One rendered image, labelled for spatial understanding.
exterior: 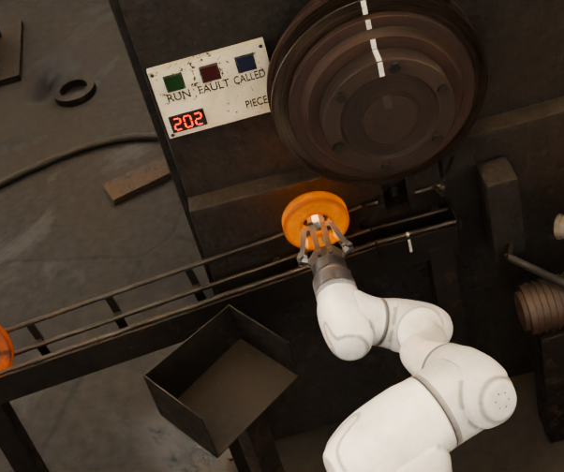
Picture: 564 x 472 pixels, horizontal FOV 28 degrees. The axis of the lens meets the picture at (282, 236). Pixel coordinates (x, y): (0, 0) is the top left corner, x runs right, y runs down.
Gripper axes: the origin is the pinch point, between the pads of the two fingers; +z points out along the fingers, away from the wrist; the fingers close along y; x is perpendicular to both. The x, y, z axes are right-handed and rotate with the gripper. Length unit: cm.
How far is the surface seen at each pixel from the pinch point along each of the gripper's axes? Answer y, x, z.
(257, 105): -5.8, 23.8, 14.3
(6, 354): -81, -20, 3
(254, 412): -24.4, -22.6, -32.1
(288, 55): 3.1, 42.9, 2.1
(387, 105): 20.0, 31.6, -7.9
